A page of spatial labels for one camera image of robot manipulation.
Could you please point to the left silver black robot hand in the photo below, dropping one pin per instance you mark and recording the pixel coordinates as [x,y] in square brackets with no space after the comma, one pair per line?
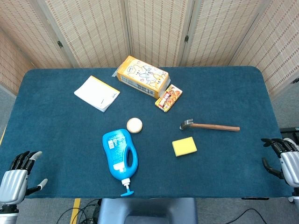
[12,180]

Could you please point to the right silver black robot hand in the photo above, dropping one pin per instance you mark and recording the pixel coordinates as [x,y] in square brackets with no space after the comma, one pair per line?
[288,163]

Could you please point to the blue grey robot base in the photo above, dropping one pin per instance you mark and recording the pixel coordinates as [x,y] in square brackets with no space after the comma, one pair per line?
[147,211]

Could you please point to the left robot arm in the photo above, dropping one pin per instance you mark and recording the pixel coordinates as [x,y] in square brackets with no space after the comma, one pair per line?
[8,213]

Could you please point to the yellow sponge block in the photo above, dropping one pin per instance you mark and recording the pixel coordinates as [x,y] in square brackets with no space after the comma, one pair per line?
[184,146]

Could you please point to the black device box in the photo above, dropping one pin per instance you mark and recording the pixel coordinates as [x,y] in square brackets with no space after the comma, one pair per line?
[289,134]

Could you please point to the yellow floor tape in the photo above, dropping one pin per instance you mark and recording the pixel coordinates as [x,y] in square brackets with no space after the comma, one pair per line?
[75,211]

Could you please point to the blue pump detergent bottle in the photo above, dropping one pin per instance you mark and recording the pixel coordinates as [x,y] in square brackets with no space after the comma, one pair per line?
[121,155]

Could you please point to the white notepad yellow edge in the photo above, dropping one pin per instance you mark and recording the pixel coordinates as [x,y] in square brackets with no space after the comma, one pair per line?
[96,93]

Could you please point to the round metal tin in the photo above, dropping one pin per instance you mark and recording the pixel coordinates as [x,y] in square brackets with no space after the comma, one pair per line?
[134,125]

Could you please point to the blue table cloth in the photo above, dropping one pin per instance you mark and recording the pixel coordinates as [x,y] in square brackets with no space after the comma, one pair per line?
[144,149]

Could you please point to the yellow red curry box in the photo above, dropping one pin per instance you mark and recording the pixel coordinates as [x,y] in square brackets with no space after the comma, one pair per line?
[168,98]

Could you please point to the yellow tissue pack cartoon print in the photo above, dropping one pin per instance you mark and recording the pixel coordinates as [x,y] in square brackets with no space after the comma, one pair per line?
[142,75]

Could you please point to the woven folding screen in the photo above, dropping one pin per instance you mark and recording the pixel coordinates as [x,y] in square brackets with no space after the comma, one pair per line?
[149,32]

